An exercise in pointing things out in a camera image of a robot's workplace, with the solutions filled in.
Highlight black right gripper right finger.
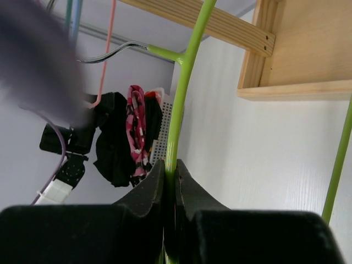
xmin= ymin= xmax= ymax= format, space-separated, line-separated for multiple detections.
xmin=175 ymin=160 xmax=344 ymax=263

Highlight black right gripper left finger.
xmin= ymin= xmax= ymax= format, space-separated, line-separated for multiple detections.
xmin=1 ymin=160 xmax=164 ymax=263

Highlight black trousers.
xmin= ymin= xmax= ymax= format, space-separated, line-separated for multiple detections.
xmin=82 ymin=91 xmax=163 ymax=188

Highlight pink camouflage trousers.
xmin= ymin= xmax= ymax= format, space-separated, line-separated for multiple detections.
xmin=126 ymin=85 xmax=149 ymax=178

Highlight lime green hanger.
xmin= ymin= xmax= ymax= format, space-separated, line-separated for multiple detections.
xmin=76 ymin=0 xmax=352 ymax=264

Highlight light blue hanger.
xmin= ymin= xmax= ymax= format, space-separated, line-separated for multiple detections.
xmin=71 ymin=0 xmax=83 ymax=46

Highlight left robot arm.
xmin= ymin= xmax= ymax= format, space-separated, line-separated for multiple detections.
xmin=1 ymin=129 xmax=164 ymax=263

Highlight mint green hanger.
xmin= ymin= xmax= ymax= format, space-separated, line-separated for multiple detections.
xmin=64 ymin=0 xmax=73 ymax=32

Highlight white perforated basket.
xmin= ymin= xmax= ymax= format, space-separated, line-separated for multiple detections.
xmin=149 ymin=87 xmax=173 ymax=166

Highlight wooden clothes rack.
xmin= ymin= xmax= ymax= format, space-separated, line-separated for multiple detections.
xmin=118 ymin=0 xmax=352 ymax=102

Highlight pink wire hanger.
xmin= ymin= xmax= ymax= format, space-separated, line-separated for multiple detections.
xmin=91 ymin=0 xmax=116 ymax=108

